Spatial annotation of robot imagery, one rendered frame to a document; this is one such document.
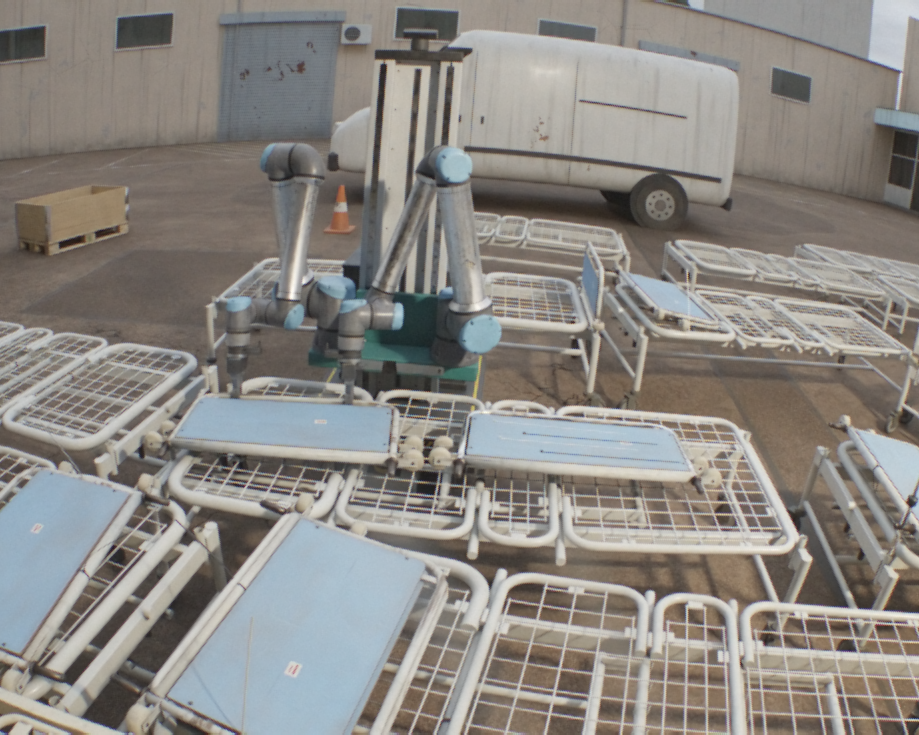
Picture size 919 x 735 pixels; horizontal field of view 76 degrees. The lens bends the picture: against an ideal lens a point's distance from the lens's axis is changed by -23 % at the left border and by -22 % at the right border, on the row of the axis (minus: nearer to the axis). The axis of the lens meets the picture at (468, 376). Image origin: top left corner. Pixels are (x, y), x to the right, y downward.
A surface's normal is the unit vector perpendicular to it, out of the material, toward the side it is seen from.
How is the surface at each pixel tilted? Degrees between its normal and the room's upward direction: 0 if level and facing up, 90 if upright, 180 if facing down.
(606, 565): 0
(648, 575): 0
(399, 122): 90
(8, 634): 5
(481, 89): 89
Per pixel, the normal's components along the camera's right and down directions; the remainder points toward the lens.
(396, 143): -0.07, 0.39
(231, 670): 0.20, -0.89
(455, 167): 0.32, 0.27
